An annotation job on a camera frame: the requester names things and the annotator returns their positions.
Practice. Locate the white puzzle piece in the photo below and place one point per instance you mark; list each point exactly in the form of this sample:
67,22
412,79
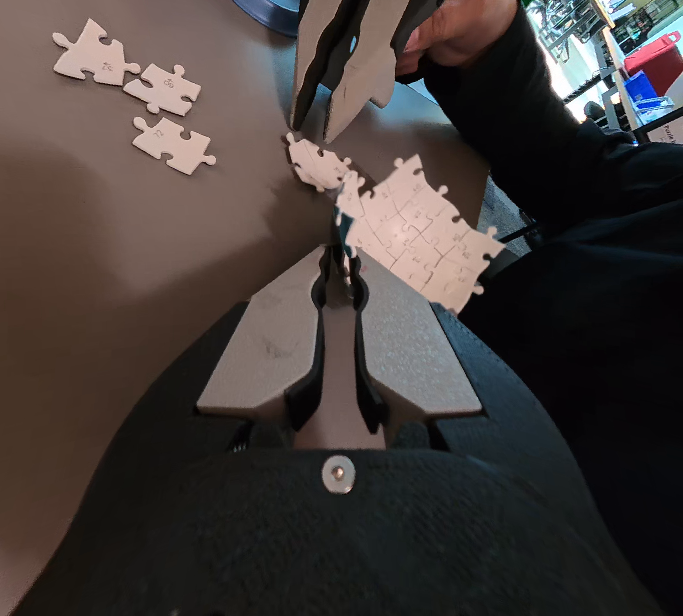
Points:
165,90
333,167
301,157
90,58
170,146

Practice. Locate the person's dark-clothed torso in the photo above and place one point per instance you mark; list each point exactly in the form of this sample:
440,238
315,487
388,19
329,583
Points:
587,413

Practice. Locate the red container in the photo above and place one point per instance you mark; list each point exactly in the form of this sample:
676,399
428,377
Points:
656,61

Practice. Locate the blue crate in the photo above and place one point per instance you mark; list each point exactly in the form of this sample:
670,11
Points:
643,93

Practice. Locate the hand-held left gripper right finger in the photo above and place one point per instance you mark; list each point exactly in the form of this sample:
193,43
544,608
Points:
416,354

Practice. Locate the person's right hand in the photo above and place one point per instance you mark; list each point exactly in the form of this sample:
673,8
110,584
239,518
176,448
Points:
469,18

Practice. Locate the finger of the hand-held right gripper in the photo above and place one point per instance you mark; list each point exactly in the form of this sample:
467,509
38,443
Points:
315,13
384,23

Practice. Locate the partly built puzzle ball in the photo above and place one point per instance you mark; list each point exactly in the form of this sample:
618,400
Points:
421,231

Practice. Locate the person's right forearm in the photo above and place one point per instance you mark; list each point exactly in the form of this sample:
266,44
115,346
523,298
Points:
523,109

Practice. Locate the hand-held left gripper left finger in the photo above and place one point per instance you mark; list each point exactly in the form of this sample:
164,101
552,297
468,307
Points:
267,349

